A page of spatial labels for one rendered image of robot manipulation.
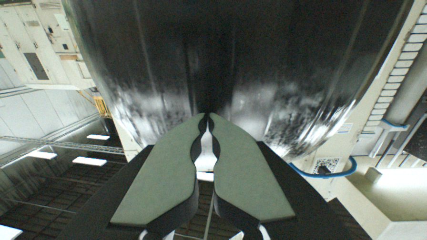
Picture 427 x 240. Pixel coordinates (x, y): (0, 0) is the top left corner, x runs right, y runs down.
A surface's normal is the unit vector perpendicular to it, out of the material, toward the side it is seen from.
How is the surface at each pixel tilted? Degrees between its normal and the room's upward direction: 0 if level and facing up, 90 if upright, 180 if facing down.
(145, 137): 72
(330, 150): 90
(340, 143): 90
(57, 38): 90
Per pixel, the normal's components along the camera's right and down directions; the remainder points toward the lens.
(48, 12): -0.18, 0.43
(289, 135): 0.03, 0.71
